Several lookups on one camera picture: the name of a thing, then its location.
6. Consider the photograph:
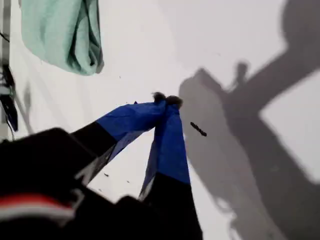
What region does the blue tape strip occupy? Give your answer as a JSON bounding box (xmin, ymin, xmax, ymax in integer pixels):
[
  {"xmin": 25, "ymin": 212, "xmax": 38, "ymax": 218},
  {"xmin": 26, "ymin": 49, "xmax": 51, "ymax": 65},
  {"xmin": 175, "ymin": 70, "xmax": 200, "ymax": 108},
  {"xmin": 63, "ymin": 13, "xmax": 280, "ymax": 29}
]
[{"xmin": 3, "ymin": 98, "xmax": 20, "ymax": 133}]

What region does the small black scrap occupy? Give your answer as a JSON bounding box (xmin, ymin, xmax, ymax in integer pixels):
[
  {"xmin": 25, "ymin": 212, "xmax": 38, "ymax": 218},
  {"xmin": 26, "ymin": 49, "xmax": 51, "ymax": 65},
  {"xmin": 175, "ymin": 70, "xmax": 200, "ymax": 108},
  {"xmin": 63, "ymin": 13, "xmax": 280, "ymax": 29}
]
[{"xmin": 190, "ymin": 121, "xmax": 208, "ymax": 138}]

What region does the pale green t-shirt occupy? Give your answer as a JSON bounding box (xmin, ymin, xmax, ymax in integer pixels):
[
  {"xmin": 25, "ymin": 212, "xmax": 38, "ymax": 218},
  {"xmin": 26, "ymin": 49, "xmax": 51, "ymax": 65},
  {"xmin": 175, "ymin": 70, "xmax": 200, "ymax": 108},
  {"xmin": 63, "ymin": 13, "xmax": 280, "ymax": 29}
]
[{"xmin": 19, "ymin": 0, "xmax": 105, "ymax": 77}]

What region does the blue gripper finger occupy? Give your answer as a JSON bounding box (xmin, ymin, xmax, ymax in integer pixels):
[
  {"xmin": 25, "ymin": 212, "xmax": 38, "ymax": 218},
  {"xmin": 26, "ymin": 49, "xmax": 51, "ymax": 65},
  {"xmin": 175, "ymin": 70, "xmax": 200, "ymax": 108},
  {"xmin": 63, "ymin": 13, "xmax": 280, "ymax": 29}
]
[
  {"xmin": 71, "ymin": 91, "xmax": 168, "ymax": 187},
  {"xmin": 138, "ymin": 95, "xmax": 203, "ymax": 240}
]

